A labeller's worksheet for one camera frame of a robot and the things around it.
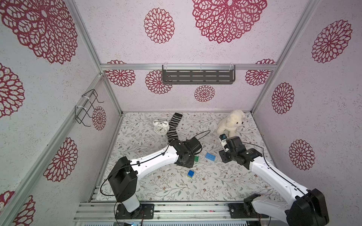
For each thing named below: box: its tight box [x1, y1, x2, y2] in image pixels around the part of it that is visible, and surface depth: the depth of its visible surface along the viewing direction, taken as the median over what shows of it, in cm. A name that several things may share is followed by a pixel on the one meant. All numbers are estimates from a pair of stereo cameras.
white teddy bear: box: [216, 109, 246, 138], surface depth 96 cm
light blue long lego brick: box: [205, 152, 216, 162], surface depth 94 cm
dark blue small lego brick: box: [187, 169, 195, 178], surface depth 85 cm
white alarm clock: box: [152, 119, 170, 136], surface depth 101 cm
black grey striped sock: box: [166, 112, 183, 142], surface depth 112 cm
